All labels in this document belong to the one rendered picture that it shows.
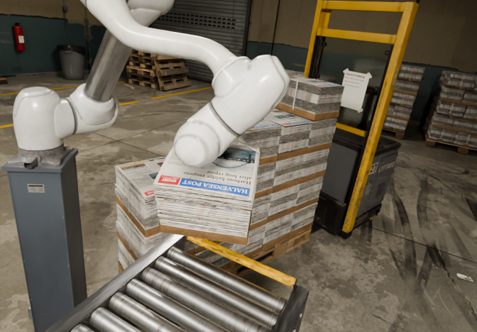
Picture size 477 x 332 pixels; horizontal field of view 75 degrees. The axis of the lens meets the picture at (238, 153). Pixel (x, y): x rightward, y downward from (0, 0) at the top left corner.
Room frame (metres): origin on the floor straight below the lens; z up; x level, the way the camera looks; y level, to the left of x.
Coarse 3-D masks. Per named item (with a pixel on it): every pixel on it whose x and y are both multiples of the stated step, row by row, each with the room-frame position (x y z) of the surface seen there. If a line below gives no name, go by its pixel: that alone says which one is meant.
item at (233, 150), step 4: (228, 148) 0.98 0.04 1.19; (232, 148) 0.99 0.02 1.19; (236, 148) 0.99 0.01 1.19; (240, 148) 0.99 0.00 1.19; (244, 148) 1.00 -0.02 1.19; (248, 148) 1.00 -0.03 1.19; (256, 148) 1.01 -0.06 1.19; (224, 152) 0.95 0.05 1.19; (228, 152) 0.95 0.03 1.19; (232, 152) 0.95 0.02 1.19; (236, 152) 0.95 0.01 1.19; (240, 152) 0.96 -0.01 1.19; (244, 152) 0.96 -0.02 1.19; (248, 152) 0.97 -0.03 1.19; (252, 152) 0.98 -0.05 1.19; (256, 152) 0.98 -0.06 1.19; (248, 156) 0.93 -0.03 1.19; (252, 156) 0.93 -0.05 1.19; (256, 156) 0.94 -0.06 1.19
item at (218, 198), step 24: (168, 168) 0.84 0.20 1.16; (192, 168) 0.85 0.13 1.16; (216, 168) 0.86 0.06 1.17; (240, 168) 0.87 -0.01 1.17; (168, 192) 0.78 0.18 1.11; (192, 192) 0.77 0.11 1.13; (216, 192) 0.77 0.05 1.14; (240, 192) 0.78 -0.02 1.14; (168, 216) 0.83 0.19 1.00; (192, 216) 0.82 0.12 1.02; (216, 216) 0.81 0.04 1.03; (240, 216) 0.79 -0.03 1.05
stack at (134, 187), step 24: (120, 168) 1.45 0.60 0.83; (144, 168) 1.49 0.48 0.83; (264, 168) 1.74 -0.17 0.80; (288, 168) 1.89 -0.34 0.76; (120, 192) 1.42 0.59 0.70; (144, 192) 1.25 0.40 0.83; (288, 192) 1.92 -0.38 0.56; (120, 216) 1.45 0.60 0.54; (144, 216) 1.22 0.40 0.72; (264, 216) 1.78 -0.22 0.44; (288, 216) 1.96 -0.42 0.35; (120, 240) 1.47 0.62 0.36; (144, 240) 1.22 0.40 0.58; (264, 240) 1.81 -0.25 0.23; (120, 264) 1.47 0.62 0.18; (216, 264) 1.53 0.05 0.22; (240, 264) 1.66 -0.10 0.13; (264, 264) 1.84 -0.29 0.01
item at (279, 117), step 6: (270, 114) 2.04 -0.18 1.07; (276, 114) 2.05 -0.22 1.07; (282, 114) 2.07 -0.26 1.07; (288, 114) 2.10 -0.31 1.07; (270, 120) 1.88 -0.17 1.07; (276, 120) 1.90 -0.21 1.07; (282, 120) 1.92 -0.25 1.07; (288, 120) 1.94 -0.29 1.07; (294, 120) 1.96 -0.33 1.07; (300, 120) 1.98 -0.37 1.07; (306, 120) 2.00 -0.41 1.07
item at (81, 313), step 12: (168, 240) 0.96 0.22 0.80; (180, 240) 0.99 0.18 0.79; (156, 252) 0.89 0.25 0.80; (132, 264) 0.82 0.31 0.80; (144, 264) 0.83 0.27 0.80; (120, 276) 0.76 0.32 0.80; (132, 276) 0.77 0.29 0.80; (108, 288) 0.71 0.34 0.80; (120, 288) 0.72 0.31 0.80; (84, 300) 0.66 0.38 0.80; (96, 300) 0.66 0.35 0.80; (108, 300) 0.67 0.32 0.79; (72, 312) 0.62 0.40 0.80; (84, 312) 0.62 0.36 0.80; (60, 324) 0.58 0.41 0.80; (72, 324) 0.58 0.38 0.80; (84, 324) 0.60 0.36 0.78
